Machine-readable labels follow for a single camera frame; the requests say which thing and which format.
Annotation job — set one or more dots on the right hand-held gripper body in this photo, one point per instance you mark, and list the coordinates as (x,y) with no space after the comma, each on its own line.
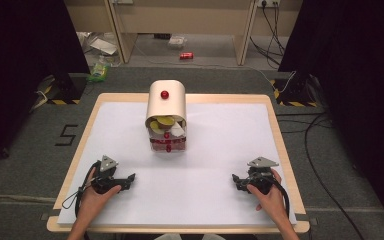
(260,176)

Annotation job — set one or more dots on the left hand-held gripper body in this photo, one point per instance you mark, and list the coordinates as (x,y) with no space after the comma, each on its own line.
(108,181)

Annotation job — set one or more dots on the person's left hand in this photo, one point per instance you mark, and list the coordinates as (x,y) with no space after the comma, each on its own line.
(95,203)

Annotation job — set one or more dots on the person's right hand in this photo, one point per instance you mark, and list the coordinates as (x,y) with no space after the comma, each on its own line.
(271,201)

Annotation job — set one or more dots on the white table mat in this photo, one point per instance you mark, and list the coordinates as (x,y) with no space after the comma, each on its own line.
(186,186)

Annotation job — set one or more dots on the yellow round slice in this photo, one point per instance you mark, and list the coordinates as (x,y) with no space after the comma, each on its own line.
(165,120)
(154,127)

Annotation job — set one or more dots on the white wedge piece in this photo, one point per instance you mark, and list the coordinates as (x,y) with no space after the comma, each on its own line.
(178,130)

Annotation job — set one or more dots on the cream storage box red knobs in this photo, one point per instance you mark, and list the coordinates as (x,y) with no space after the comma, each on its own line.
(166,106)

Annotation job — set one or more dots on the black stand base striped tape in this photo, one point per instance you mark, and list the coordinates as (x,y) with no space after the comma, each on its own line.
(295,91)
(65,90)

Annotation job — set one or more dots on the green packet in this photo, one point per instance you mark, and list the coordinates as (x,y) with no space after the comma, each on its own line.
(98,73)

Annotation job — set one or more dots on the red drink can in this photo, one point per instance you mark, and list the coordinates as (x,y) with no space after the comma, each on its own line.
(186,55)

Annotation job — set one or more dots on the pile of clear plastic bags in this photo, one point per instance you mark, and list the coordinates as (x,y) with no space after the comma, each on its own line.
(100,46)

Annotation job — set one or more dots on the black curtain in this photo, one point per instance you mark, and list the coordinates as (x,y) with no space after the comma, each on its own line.
(356,83)
(23,66)

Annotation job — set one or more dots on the white plastic packet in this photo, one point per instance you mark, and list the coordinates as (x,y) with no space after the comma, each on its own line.
(176,42)

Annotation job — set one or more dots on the beige wooden desk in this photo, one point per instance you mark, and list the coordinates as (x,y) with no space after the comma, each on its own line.
(180,20)

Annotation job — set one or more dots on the wall power outlet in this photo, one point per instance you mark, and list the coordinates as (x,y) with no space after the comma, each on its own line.
(268,3)

